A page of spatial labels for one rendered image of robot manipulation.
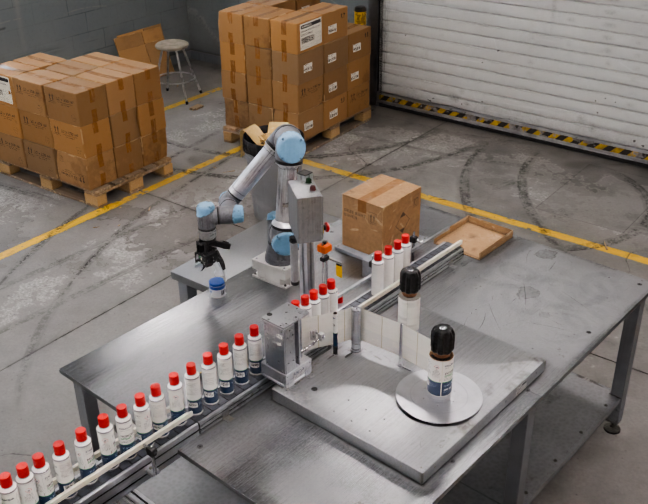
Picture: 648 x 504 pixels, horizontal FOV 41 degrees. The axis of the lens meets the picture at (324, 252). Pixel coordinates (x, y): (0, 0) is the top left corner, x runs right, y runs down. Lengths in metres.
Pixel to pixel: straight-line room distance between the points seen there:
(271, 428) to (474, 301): 1.17
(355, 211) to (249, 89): 3.60
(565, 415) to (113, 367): 2.06
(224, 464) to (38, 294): 2.98
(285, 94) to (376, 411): 4.51
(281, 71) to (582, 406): 4.01
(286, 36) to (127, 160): 1.59
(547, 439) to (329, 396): 1.28
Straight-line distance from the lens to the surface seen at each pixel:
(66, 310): 5.46
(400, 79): 8.34
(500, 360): 3.33
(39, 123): 6.87
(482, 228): 4.36
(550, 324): 3.67
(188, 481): 3.79
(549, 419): 4.15
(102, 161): 6.66
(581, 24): 7.40
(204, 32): 10.08
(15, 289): 5.79
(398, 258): 3.68
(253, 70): 7.35
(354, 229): 4.03
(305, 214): 3.16
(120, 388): 3.33
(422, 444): 2.92
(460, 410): 3.05
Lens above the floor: 2.81
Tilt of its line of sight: 29 degrees down
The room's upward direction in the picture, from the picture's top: 1 degrees counter-clockwise
